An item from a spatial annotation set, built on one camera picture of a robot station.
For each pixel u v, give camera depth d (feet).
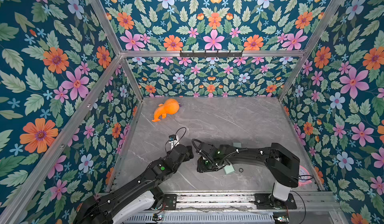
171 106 3.43
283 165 1.50
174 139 2.31
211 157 2.12
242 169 2.76
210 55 3.03
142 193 1.85
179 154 1.97
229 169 2.67
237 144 3.06
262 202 2.42
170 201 2.41
